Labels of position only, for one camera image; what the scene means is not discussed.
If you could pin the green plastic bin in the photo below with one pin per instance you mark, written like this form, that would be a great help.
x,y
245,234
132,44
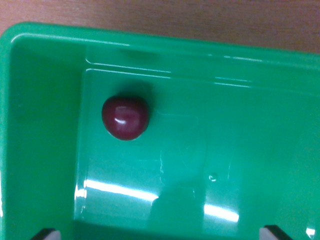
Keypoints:
x,y
200,140

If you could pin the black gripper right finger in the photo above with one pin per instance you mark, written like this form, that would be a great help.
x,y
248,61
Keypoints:
x,y
271,234

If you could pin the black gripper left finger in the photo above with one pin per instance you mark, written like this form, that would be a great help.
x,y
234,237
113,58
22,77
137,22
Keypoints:
x,y
47,235

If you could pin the dark red cherry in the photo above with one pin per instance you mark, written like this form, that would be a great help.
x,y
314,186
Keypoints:
x,y
125,117

